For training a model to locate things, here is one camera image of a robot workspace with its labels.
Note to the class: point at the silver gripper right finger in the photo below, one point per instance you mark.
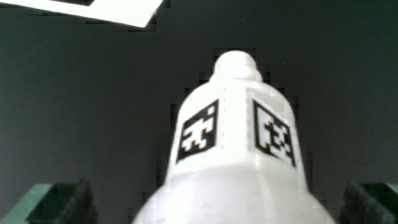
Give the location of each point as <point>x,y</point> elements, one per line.
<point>371,207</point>

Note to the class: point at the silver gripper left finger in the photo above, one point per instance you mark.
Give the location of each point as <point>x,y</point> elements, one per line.
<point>56,204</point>

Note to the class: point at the white lamp bulb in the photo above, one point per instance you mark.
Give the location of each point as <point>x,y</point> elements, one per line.
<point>236,181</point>

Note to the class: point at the white marker sheet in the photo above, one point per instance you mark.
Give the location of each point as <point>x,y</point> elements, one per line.
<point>124,11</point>

